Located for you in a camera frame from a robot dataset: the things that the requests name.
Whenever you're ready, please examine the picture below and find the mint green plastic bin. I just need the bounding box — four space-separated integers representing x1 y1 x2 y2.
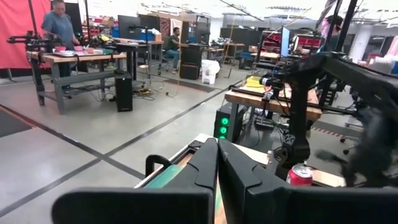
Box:
143 164 185 189

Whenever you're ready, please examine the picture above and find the white bucket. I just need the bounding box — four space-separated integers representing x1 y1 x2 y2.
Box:
200 59 221 85

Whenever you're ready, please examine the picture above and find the person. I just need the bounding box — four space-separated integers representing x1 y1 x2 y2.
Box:
164 26 183 75
319 14 345 54
40 0 81 94

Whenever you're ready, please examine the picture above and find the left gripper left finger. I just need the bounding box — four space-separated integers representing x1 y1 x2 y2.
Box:
51 138 219 224

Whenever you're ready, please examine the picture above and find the black case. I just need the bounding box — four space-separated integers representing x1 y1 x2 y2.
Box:
179 63 200 80

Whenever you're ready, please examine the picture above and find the computer tower with green lights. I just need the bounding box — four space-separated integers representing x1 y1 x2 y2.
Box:
213 101 247 143

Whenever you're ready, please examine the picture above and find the yellow pad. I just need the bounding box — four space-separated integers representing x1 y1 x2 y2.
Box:
244 75 266 89

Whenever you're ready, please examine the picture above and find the blue lit monitor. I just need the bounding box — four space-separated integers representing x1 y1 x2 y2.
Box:
280 26 292 58

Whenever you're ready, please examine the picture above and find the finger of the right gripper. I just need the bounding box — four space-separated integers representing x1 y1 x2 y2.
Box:
313 148 351 166

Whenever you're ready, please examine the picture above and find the black desk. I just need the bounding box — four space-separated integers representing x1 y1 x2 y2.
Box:
115 39 165 82

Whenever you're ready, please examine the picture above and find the black frame post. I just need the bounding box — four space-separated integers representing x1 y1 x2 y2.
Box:
334 0 359 54

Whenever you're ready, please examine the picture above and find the red backdrop curtain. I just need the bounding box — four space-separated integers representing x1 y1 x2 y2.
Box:
0 0 52 70

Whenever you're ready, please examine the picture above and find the red soda can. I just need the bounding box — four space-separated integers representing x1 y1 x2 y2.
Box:
285 162 314 187

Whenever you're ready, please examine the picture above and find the black floor mat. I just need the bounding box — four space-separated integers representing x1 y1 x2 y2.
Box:
0 108 34 139

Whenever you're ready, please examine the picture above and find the black table edge hook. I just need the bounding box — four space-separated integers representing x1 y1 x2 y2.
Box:
145 154 173 177

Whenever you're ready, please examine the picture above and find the wooden workbench with grey legs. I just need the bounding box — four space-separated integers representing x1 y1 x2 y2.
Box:
26 50 129 115

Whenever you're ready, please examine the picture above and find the black camera with silver lens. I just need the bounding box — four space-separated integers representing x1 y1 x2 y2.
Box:
259 73 284 91

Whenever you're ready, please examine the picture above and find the black computer tower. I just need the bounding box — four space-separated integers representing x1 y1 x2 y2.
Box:
114 69 134 113

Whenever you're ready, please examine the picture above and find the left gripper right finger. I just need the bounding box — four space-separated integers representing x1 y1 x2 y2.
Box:
218 139 398 224

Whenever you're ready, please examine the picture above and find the black monitor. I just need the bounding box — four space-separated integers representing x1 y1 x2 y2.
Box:
117 14 141 40
137 13 161 32

